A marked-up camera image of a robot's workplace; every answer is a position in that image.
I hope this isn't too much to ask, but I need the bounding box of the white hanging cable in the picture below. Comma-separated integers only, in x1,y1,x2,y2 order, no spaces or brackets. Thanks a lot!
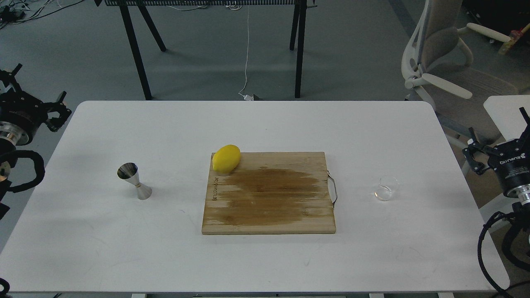
238,5,255,101

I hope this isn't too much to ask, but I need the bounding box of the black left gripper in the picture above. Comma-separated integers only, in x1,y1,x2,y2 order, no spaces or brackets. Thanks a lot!
0,63,72,137

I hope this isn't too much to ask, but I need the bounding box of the grey white office chair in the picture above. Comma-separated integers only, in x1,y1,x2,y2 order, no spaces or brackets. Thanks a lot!
401,0,520,176

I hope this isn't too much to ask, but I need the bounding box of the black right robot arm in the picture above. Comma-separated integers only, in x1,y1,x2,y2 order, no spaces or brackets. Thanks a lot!
462,107,530,298

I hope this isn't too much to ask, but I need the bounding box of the floor cable bundle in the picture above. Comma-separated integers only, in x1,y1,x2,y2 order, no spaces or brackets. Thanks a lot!
0,0,85,29

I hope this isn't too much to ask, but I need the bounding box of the yellow red object on floor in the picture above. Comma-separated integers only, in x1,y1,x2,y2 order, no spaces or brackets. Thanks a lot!
498,23,530,55

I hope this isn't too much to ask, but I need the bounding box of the white side table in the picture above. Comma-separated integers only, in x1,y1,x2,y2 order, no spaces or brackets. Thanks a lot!
479,95,530,222

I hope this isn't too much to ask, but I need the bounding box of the yellow lemon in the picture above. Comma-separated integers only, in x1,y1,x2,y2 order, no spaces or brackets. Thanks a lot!
212,144,241,174

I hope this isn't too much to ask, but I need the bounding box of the steel double jigger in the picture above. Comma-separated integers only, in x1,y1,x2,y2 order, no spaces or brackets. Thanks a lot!
117,162,153,200

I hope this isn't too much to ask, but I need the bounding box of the black metal frame table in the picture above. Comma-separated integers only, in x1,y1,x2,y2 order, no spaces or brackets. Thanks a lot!
95,0,316,100

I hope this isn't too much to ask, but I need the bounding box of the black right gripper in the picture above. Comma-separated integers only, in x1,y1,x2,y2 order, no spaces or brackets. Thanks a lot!
462,107,530,197

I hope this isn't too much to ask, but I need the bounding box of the metal board handle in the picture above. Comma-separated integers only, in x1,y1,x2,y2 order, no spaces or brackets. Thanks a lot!
327,170,338,208

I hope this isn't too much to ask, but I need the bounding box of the wooden cutting board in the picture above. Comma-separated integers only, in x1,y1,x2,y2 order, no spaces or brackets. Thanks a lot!
201,151,336,235

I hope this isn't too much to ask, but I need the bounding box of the small clear glass cup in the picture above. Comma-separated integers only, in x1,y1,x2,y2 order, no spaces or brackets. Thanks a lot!
373,175,401,202

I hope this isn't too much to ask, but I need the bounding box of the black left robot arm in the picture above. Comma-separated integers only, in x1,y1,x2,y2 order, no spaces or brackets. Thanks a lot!
0,64,72,198

